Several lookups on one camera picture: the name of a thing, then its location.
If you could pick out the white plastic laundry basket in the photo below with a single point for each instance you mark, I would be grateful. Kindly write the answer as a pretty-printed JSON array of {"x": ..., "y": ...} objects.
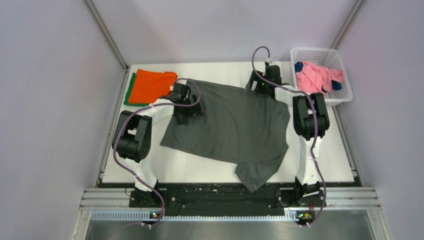
[{"x": 321, "y": 70}]

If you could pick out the folded green t-shirt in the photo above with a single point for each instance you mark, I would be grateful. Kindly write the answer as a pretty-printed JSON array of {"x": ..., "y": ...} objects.
[{"x": 128, "y": 93}]

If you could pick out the folded orange t-shirt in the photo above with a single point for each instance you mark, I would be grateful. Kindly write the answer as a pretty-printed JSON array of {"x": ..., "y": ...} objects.
[{"x": 150, "y": 85}]

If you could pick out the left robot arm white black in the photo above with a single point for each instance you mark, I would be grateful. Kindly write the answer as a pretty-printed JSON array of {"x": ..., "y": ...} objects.
[{"x": 132, "y": 139}]

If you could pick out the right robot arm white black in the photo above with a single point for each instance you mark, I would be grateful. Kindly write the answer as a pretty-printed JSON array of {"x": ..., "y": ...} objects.
[{"x": 310, "y": 122}]

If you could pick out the pink crumpled t-shirt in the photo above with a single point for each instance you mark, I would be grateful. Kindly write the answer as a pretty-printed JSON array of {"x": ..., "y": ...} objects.
[{"x": 314, "y": 79}]

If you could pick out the aluminium frame post right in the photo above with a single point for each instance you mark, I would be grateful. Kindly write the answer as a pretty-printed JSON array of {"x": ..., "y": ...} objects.
[{"x": 347, "y": 23}]

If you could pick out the grey t-shirt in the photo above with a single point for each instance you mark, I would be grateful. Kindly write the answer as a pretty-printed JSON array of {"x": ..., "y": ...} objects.
[{"x": 237, "y": 126}]

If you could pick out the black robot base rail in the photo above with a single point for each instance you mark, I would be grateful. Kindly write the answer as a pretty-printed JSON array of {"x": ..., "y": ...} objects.
[{"x": 224, "y": 199}]

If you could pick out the aluminium frame post left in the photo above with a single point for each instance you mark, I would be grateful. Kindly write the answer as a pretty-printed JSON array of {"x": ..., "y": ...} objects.
[{"x": 98, "y": 20}]

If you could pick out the aluminium frame post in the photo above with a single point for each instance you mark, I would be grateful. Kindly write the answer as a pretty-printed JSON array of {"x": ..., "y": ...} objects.
[
  {"x": 98, "y": 20},
  {"x": 347, "y": 23}
]

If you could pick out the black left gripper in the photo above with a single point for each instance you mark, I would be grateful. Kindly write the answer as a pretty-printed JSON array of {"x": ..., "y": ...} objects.
[{"x": 194, "y": 110}]

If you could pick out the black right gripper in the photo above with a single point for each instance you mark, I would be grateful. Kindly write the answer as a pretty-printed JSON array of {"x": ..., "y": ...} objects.
[{"x": 255, "y": 77}]

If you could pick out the white slotted cable duct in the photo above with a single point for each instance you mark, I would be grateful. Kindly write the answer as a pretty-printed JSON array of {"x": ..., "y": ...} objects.
[{"x": 152, "y": 216}]

